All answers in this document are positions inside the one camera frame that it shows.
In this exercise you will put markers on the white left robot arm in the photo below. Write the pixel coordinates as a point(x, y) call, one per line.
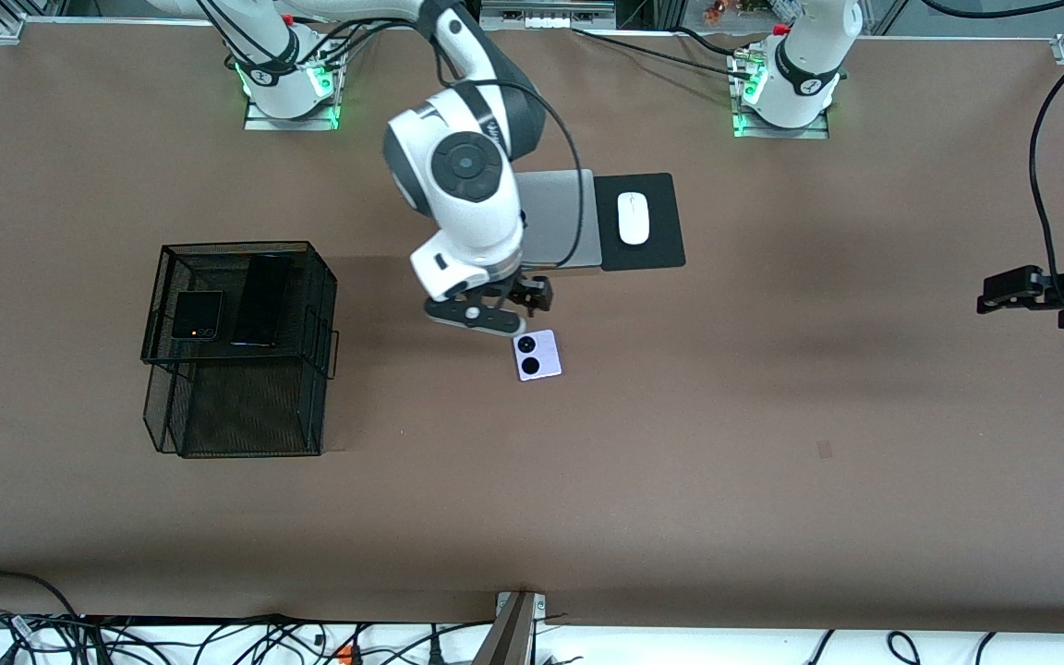
point(804, 55)

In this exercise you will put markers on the white computer mouse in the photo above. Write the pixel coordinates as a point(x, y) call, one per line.
point(634, 218)

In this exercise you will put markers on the lavender flip phone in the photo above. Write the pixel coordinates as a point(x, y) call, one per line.
point(546, 365)

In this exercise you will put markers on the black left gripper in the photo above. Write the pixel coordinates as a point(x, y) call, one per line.
point(1052, 281)

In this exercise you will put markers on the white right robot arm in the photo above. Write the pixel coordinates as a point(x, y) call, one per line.
point(467, 212)

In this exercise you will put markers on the long black smartphone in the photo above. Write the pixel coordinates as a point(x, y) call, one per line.
point(261, 300)

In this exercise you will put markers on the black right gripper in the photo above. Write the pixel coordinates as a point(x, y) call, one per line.
point(529, 292)

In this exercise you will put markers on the silver laptop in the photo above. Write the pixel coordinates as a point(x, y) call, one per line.
point(550, 222)

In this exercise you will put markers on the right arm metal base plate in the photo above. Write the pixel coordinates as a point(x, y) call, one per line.
point(259, 123)

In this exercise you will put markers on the black mouse pad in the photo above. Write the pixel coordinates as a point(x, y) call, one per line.
point(661, 249)

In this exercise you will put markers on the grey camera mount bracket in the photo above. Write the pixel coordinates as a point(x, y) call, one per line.
point(509, 637)

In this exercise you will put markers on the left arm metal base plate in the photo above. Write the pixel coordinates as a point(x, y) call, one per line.
point(772, 132)

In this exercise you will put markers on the small black flip phone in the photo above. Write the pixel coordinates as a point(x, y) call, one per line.
point(197, 317)

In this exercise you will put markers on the grey power strip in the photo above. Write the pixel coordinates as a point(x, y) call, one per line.
point(546, 20)

